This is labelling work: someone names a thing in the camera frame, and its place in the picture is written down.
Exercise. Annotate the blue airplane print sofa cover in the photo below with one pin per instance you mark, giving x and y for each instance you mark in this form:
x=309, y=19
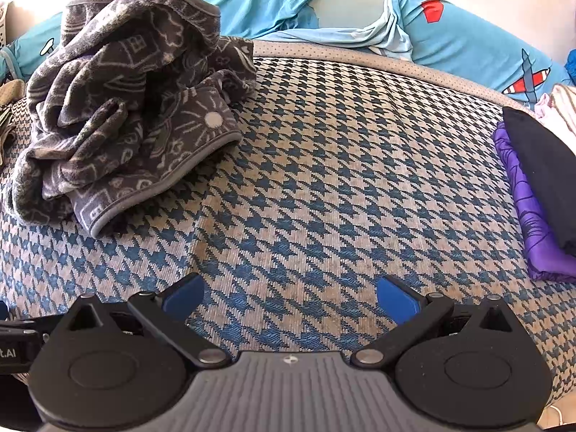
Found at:
x=459, y=31

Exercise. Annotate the pink striped folded garment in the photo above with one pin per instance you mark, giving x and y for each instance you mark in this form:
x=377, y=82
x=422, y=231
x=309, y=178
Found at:
x=560, y=105

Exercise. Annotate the black folded garment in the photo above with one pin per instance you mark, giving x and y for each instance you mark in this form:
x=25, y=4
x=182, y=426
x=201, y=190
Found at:
x=544, y=162

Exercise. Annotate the white perforated laundry basket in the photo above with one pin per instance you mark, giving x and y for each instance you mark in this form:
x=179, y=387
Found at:
x=4, y=20

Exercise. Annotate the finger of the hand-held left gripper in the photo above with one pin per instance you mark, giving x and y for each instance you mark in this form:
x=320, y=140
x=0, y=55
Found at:
x=27, y=329

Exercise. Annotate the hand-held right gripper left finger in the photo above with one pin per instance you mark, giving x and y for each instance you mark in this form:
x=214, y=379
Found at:
x=186, y=298

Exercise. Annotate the purple folded garment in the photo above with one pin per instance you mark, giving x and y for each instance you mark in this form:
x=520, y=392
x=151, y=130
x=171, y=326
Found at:
x=526, y=207

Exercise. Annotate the blue beige houndstooth seat cushion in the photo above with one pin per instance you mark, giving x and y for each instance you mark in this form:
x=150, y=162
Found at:
x=324, y=175

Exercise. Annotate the grey doodle print fleece garment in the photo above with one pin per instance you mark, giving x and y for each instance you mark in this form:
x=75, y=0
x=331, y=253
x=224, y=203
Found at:
x=117, y=112

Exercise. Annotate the blue soft object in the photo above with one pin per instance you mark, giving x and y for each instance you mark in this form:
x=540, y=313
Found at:
x=571, y=62

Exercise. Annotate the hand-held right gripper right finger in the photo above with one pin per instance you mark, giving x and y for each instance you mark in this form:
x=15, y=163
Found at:
x=396, y=298

